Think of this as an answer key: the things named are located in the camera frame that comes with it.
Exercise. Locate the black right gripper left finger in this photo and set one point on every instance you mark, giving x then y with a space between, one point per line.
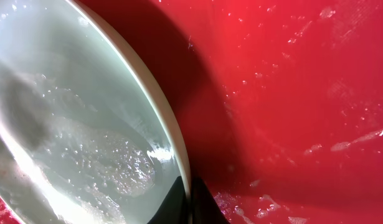
174 208

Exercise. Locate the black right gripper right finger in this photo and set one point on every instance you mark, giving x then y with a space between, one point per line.
203 206

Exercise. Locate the light blue plate back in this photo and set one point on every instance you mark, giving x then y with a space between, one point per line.
86 133

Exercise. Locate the red plastic tray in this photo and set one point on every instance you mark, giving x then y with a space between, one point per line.
279 103

